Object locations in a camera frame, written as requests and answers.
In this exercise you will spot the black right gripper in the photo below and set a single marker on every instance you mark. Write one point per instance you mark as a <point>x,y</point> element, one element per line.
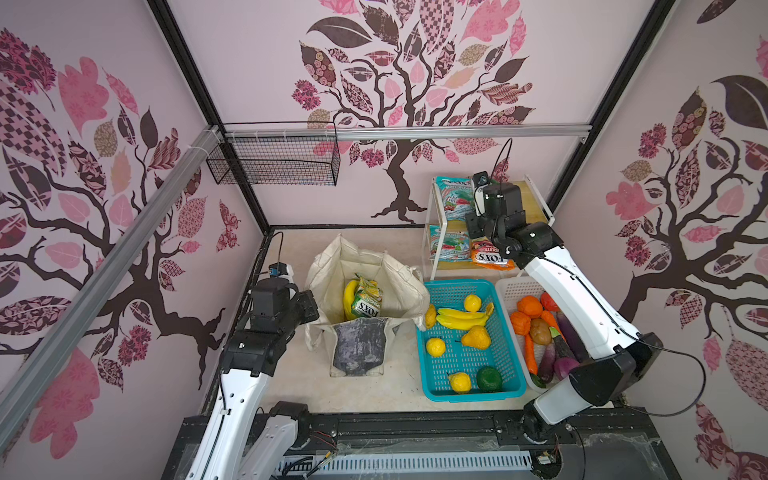
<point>471,226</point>

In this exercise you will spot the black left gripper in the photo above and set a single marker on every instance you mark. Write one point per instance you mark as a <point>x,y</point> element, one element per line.
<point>305,299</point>

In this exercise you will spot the teal striped candy bag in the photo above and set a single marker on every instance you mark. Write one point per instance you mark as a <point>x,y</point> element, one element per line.
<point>457,197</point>

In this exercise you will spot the cream canvas grocery bag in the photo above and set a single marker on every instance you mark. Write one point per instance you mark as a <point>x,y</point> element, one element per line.
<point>361,347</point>

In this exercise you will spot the green candy bag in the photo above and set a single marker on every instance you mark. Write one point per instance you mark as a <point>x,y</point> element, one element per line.
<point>368,299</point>

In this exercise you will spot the orange tangerine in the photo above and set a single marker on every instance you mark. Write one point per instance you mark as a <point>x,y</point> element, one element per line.
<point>521,323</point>
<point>530,306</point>

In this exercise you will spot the yellow pear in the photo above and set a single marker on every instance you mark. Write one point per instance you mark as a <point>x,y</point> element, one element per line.
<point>477,337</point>

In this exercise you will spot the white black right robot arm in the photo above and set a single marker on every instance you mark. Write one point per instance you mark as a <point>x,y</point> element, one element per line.
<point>619,355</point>

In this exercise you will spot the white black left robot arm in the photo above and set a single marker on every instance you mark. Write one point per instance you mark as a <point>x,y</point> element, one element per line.
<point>247,367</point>

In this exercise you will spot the orange Fox's candy bag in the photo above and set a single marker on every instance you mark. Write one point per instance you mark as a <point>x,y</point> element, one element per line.
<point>484,254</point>

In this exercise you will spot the lower teal candy bag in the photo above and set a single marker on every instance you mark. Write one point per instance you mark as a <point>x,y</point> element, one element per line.
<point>455,246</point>

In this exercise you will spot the white wood two-tier shelf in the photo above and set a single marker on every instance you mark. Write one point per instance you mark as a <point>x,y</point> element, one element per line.
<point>465,220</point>

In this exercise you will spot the white plastic basket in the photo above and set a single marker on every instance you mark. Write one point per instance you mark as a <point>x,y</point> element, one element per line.
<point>536,346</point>

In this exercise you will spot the yellow lemon top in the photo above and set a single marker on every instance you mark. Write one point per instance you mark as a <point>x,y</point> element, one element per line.
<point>472,304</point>

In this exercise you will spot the red tomato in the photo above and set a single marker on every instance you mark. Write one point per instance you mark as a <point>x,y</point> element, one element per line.
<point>548,303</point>

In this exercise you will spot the orange carrot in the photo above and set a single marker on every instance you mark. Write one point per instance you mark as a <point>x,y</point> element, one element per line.
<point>529,355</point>
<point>550,319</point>

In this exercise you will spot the yellow banana pair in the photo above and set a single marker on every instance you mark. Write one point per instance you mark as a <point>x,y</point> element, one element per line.
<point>464,321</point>

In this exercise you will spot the brown potato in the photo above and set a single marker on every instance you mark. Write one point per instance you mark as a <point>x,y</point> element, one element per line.
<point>540,332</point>

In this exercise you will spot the wrinkled yellow mango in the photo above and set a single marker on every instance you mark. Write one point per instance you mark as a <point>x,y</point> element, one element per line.
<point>430,317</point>

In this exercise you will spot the lower orange carrot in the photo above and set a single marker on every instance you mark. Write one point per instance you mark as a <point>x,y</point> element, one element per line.
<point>529,355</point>

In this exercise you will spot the teal plastic basket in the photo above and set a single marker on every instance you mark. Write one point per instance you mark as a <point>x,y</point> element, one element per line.
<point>471,360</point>

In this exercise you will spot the small yellow lemon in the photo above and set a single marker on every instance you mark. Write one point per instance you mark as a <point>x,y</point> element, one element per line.
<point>436,347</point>

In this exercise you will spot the dark purple eggplant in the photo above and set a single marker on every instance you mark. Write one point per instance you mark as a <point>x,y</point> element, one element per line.
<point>572,338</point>

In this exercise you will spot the purple red onion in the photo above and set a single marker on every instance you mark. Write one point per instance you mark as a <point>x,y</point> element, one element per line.
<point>563,367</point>

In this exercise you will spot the green avocado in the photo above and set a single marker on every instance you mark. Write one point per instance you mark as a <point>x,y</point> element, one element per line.
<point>489,380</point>

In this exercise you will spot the green cucumber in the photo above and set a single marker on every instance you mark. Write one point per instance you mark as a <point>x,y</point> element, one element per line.
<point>537,381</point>

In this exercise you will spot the yellow lemon bottom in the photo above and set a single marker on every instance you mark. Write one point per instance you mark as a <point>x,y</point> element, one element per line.
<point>460,383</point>

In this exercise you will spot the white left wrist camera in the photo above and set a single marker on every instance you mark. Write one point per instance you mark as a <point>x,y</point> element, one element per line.
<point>281,270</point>

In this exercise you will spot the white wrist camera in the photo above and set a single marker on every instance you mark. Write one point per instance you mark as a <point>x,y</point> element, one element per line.
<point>480,181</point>
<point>281,270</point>

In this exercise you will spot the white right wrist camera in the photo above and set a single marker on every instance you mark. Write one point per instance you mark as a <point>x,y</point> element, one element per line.
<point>480,181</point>

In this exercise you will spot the black wire wall basket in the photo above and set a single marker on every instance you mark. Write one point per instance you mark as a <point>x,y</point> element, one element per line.
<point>277,153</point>

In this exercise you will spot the black front rail base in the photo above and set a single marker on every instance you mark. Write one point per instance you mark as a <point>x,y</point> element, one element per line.
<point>596,444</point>

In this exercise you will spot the silver aluminium rail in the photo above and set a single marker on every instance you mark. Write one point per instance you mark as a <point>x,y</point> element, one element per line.
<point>65,208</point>

